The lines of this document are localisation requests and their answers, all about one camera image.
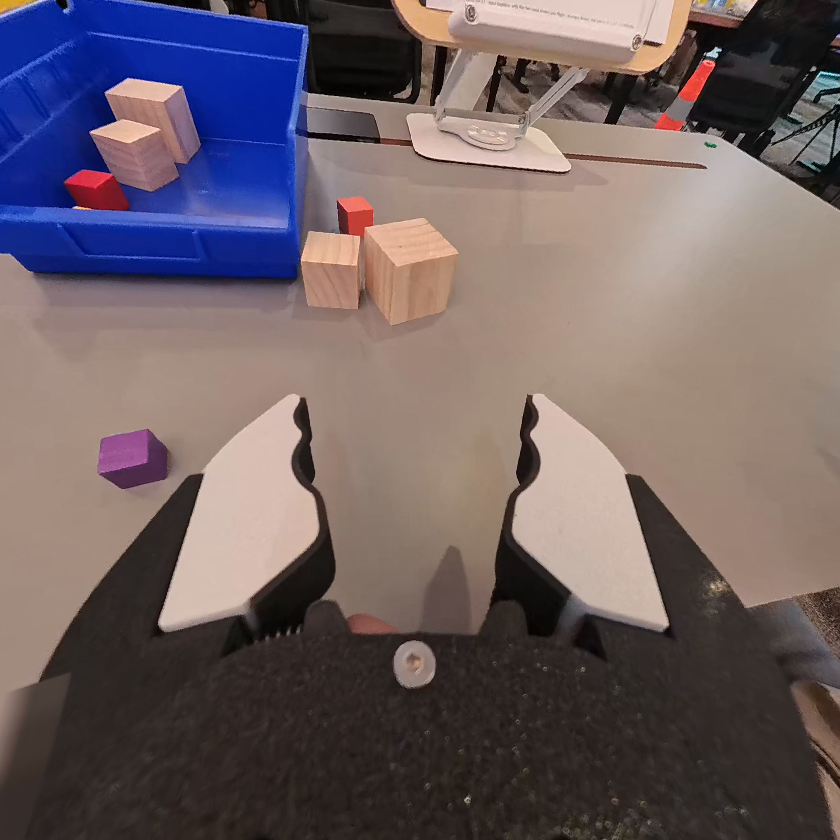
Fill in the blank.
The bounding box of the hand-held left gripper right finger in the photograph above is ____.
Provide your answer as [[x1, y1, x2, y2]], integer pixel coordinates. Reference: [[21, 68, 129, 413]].
[[495, 394, 670, 639]]

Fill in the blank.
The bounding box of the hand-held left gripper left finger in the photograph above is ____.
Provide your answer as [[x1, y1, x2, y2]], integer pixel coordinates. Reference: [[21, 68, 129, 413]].
[[158, 394, 336, 639]]

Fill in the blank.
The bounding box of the purple wooden cube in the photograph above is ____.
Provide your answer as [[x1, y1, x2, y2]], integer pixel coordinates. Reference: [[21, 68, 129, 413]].
[[99, 430, 169, 489]]

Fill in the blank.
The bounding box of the medium wooden cube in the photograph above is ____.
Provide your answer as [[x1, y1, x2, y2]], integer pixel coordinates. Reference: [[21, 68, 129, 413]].
[[301, 231, 362, 311], [90, 120, 179, 193]]

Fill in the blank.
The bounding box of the large wooden cube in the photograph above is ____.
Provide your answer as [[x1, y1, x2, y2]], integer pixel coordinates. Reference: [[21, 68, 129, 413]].
[[363, 218, 459, 325], [105, 78, 202, 164]]

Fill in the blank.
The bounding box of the blue plastic bin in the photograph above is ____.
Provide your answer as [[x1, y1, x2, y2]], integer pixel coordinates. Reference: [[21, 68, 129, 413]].
[[0, 0, 309, 279]]

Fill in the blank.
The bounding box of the red wooden cube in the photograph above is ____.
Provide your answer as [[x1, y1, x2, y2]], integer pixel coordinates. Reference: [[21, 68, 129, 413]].
[[65, 170, 131, 212], [336, 196, 375, 237]]

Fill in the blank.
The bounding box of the white folding stand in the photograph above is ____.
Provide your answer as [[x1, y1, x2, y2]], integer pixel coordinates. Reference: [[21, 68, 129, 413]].
[[406, 0, 673, 173]]

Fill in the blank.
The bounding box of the orange striped traffic cone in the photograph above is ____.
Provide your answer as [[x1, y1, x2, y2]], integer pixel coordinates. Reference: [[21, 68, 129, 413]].
[[657, 53, 720, 131]]

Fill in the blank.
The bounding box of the black office chair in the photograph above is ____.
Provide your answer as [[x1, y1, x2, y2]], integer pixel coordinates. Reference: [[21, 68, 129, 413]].
[[300, 0, 424, 103], [716, 0, 840, 152]]

